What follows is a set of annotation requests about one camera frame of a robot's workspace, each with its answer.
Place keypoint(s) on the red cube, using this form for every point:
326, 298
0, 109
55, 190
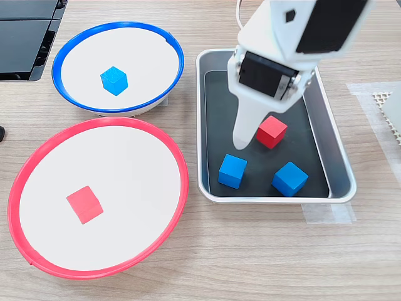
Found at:
84, 205
271, 132

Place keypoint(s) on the blue cube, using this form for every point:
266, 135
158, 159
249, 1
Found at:
289, 179
114, 81
232, 171

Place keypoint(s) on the black tray mat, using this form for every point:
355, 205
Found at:
219, 125

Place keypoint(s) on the steel tray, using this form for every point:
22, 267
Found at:
338, 175

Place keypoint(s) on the pale perforated plate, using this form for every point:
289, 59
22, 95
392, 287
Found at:
379, 98

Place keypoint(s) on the clear tape strip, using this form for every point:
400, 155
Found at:
329, 214

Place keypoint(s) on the blue-rimmed white plate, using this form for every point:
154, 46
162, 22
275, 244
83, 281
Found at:
141, 47

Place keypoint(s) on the red-rimmed white plate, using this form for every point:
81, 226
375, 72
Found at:
125, 163

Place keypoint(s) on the black device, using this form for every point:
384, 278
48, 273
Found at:
22, 47

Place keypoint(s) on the small black object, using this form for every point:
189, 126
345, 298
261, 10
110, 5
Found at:
2, 133

